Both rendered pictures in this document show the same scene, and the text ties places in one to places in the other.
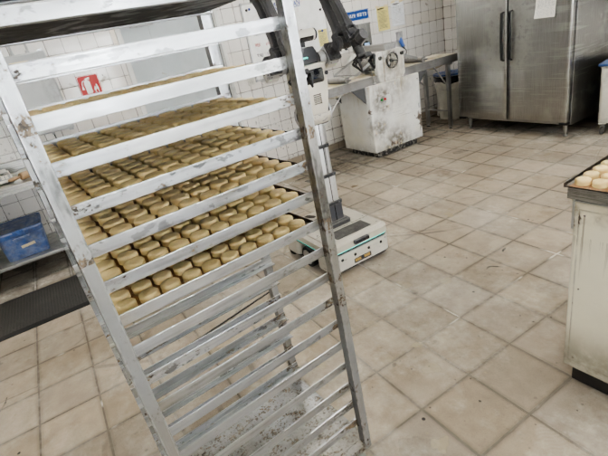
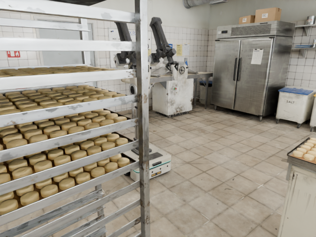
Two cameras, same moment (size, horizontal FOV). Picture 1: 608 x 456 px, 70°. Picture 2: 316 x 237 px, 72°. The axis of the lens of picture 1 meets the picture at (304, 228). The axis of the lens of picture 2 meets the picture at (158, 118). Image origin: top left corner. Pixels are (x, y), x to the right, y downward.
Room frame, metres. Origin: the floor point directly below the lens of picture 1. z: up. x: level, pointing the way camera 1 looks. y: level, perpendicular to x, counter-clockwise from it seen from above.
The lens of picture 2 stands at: (0.37, 0.02, 1.48)
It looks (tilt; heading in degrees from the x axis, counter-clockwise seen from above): 17 degrees down; 350
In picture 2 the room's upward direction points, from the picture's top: straight up
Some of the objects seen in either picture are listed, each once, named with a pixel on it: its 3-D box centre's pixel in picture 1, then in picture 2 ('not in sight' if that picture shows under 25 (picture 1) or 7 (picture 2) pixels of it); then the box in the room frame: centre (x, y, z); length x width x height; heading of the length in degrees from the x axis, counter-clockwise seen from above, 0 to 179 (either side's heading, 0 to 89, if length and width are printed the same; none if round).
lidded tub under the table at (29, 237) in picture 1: (23, 236); not in sight; (3.80, 2.53, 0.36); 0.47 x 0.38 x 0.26; 29
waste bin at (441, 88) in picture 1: (453, 93); (208, 92); (6.42, -2.56, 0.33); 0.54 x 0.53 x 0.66; 27
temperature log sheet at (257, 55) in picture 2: (545, 1); (256, 56); (4.61, -2.80, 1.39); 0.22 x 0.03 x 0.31; 27
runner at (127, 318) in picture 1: (229, 265); (64, 192); (1.01, 0.21, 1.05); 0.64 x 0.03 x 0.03; 122
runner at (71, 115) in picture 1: (175, 89); (42, 44); (1.01, 0.21, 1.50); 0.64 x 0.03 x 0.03; 122
